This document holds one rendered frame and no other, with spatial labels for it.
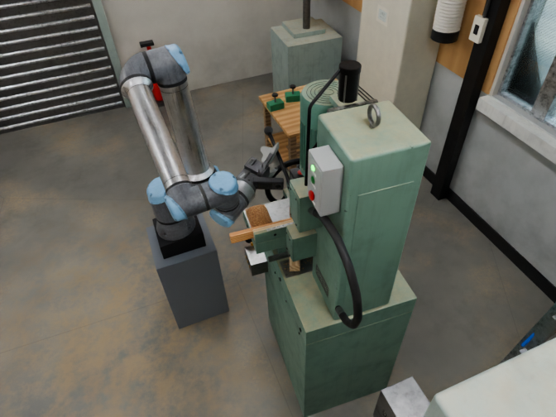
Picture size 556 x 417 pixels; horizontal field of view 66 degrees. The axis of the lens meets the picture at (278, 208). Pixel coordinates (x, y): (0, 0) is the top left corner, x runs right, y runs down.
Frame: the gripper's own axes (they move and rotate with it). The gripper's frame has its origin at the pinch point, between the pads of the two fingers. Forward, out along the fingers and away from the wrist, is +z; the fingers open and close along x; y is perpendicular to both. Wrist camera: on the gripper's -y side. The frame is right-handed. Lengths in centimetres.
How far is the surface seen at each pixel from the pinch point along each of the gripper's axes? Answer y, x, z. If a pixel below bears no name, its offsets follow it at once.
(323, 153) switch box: -27, -44, -25
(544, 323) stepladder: -116, 29, 7
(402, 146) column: -44, -49, -17
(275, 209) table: -4.7, 22.5, -9.5
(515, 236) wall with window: -115, 93, 95
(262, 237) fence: -9.6, 16.2, -26.5
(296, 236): -24.3, -2.5, -28.3
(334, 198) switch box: -34, -35, -30
